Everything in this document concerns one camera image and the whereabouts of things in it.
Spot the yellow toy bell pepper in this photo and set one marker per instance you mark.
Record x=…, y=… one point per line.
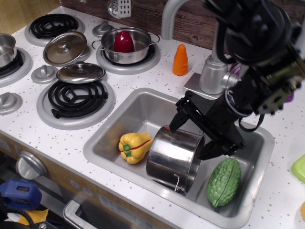
x=134, y=146

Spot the light green plastic container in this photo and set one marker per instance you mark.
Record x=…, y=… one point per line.
x=298, y=169

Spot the silver oven door handle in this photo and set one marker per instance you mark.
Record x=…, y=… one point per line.
x=85, y=217

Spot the domed steel pot lid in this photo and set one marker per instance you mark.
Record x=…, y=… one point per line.
x=80, y=72

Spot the purple toy eggplant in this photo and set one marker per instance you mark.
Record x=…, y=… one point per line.
x=290, y=98

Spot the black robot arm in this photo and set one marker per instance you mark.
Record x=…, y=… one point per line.
x=259, y=34

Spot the dark red toy pepper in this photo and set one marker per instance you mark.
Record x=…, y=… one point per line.
x=123, y=43

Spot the grey stove knob back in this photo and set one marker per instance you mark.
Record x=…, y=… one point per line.
x=100, y=30

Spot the grey stove knob left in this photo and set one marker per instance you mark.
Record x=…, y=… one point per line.
x=9, y=103

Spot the front black coil burner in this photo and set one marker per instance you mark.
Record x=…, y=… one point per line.
x=68, y=106

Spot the green toy bitter melon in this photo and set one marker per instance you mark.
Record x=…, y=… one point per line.
x=223, y=182

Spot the grey stove knob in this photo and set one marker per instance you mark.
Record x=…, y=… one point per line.
x=9, y=103
x=100, y=30
x=44, y=74

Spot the stainless steel sink basin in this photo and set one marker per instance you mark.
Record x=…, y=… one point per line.
x=148, y=110

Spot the purple white toy onion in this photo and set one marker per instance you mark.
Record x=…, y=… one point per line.
x=235, y=68

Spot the orange toy carrot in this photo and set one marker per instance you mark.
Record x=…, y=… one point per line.
x=180, y=62

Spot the yellow toy at right edge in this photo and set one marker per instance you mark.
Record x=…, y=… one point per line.
x=302, y=211

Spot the hanging steel slotted utensil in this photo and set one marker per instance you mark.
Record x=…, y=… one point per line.
x=120, y=8

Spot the steel pot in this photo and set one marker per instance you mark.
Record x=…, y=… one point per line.
x=8, y=50
x=142, y=41
x=173, y=159

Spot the flat steel pot lid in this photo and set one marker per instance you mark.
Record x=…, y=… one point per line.
x=65, y=48

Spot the grey oven front knob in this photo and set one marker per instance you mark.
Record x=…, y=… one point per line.
x=29, y=167

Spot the back left coil burner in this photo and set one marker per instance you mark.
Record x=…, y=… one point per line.
x=45, y=28

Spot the yellow cloth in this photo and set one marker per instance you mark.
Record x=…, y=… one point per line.
x=37, y=216

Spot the silver toy faucet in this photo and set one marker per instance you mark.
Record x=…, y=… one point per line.
x=215, y=76

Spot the grey support pole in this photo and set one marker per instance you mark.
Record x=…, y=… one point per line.
x=300, y=43

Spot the grey stove knob centre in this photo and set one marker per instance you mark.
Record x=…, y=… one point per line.
x=44, y=74

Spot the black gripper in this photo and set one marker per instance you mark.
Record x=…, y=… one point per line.
x=217, y=120

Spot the steel pot on burner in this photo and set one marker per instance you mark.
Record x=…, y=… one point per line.
x=142, y=41

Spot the blue clamp tool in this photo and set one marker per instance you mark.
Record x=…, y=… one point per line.
x=20, y=194

